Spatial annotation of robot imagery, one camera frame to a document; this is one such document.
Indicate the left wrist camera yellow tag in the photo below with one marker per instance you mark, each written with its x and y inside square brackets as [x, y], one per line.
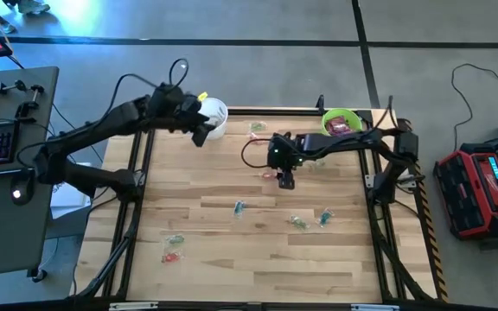
[202, 96]

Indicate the silver frame bracket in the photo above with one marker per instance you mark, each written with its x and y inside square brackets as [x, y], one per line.
[370, 179]

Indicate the white box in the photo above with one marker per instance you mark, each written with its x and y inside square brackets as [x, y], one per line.
[65, 203]

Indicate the purple Skittles candy pack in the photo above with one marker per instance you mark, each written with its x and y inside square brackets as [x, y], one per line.
[340, 125]

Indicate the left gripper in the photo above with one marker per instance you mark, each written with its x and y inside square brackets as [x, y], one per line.
[173, 108]

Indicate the clear red gummy candy pack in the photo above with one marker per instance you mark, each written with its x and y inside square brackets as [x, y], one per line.
[171, 258]
[268, 175]
[253, 137]

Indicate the black clamp on table edge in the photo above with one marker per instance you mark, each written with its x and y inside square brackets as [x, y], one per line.
[320, 103]

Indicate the black computer mouse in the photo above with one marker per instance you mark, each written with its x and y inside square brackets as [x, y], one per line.
[21, 192]

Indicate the black desk caster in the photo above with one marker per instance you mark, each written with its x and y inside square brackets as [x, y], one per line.
[38, 275]

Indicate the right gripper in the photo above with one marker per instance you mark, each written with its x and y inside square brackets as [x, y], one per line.
[285, 153]

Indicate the clear teal gummy candy pack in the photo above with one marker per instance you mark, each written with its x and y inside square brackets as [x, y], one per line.
[324, 217]
[239, 208]

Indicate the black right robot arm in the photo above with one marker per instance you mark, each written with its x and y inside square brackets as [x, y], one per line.
[340, 140]

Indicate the white plastic halloween bucket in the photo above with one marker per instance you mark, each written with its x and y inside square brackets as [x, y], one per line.
[216, 114]

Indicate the red black power station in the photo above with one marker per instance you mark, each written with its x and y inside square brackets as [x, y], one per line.
[474, 198]

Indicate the green plastic halloween bucket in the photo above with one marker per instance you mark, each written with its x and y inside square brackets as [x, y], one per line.
[355, 116]

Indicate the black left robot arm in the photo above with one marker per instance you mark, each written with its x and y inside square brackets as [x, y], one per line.
[102, 125]

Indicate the silver frame hinge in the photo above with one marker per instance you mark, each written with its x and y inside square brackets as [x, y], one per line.
[374, 307]
[132, 306]

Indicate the yellow black hazard strip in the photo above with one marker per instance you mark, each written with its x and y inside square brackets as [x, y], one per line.
[434, 246]

